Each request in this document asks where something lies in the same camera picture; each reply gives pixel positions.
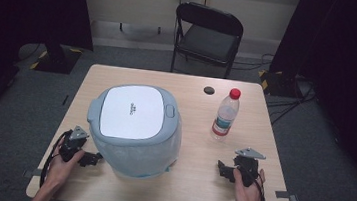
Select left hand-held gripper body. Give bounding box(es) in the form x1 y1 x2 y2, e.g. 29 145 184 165
56 123 91 165

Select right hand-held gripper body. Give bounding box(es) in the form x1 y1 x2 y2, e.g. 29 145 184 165
230 146 268 190

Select person's left hand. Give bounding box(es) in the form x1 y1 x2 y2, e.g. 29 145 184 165
42 142 86 195

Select person's right hand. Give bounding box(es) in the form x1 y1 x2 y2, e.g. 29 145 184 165
229 165 268 201

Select light blue rice cooker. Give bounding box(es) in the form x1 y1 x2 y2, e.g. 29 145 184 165
80 78 188 184

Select clear water bottle red cap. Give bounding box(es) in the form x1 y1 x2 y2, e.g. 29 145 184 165
210 85 243 143

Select grey tape strip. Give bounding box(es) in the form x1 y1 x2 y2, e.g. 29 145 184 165
22 166 43 181
274 189 300 201

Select black stand base striped tape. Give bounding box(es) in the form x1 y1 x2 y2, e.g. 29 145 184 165
256 68 308 101
28 39 85 77

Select black folding chair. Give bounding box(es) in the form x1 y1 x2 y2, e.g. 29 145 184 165
168 0 247 81

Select dark curtain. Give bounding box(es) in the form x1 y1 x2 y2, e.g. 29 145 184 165
256 0 357 198
0 0 100 145

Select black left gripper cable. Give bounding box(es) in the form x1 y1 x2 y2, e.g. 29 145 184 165
38 127 74 191

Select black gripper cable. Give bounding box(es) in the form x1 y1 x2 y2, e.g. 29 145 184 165
38 127 74 191
245 169 271 201

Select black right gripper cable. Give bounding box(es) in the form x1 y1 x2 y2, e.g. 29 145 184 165
245 169 271 201

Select black floor cables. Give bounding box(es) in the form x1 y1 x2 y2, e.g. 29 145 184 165
228 49 323 131

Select black table cable grommet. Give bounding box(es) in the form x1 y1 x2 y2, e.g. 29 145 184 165
202 85 216 96

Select black power cable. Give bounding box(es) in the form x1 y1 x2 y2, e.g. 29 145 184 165
172 0 183 41

